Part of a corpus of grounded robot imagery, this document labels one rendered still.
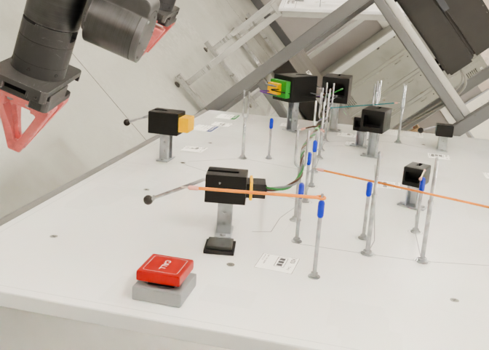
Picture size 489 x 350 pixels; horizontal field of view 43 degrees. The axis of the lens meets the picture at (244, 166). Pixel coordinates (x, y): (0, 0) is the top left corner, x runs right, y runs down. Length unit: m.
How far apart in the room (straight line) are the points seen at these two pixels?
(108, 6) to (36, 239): 0.35
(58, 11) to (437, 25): 1.35
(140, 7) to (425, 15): 1.30
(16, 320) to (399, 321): 0.54
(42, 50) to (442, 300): 0.52
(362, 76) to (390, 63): 0.38
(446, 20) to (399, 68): 6.29
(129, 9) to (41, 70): 0.11
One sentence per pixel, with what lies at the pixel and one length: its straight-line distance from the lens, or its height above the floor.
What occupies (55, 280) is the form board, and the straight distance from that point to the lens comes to 0.75.
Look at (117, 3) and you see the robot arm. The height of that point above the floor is 1.24.
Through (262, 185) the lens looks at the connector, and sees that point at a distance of 0.84.
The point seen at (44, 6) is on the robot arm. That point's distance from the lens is 0.66.
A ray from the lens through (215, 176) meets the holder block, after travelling 0.84.
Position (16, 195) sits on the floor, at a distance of 2.42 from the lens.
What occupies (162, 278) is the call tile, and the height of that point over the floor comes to 1.11.
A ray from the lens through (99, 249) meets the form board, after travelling 0.82.
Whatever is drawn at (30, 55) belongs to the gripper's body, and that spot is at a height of 1.14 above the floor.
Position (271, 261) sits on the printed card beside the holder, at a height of 1.16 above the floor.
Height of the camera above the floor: 1.46
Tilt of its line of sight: 19 degrees down
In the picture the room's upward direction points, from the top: 56 degrees clockwise
